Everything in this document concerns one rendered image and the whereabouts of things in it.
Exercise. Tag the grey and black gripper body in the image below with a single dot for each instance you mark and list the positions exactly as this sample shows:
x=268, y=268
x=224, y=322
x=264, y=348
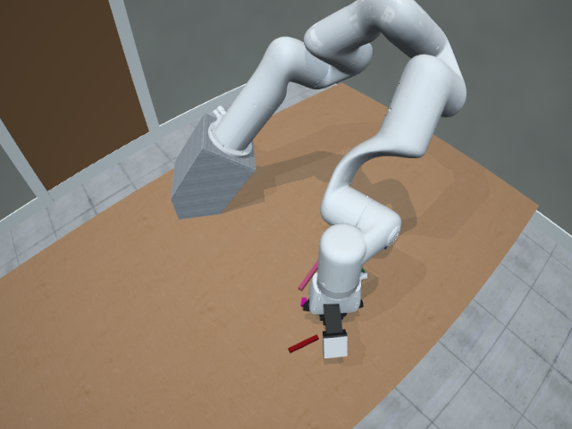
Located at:
x=317, y=299

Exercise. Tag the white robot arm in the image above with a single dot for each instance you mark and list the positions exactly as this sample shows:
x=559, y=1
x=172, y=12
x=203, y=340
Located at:
x=334, y=49

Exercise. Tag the dark red rod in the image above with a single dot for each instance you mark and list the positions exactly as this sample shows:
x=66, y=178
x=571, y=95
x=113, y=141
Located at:
x=303, y=343

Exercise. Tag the pink rod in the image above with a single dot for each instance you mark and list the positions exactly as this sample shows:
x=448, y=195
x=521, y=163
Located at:
x=308, y=277

